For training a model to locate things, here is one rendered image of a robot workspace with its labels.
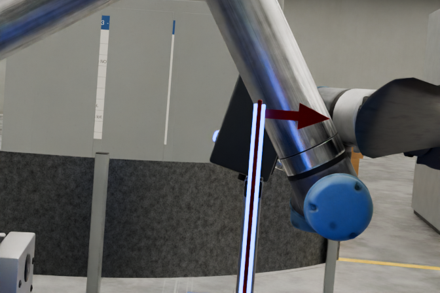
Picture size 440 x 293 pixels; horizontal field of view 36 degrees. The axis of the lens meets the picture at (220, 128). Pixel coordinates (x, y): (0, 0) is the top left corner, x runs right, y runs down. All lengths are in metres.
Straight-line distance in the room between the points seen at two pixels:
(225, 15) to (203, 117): 5.83
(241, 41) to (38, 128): 6.24
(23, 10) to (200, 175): 1.51
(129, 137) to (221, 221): 4.36
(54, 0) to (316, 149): 0.39
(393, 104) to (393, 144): 0.13
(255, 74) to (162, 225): 1.62
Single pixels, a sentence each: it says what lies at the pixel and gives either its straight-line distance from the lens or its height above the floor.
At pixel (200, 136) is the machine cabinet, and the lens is 6.61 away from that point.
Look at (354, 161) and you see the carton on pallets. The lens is 8.71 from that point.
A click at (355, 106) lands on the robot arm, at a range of 0.85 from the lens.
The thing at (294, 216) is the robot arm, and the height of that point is 1.04.
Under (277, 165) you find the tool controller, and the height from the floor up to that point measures 1.07.
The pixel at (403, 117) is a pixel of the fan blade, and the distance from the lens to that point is 0.62.
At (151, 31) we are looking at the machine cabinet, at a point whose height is 1.73.
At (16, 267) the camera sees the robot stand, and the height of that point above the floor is 0.98.
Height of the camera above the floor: 1.20
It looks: 3 degrees down
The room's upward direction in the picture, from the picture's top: 4 degrees clockwise
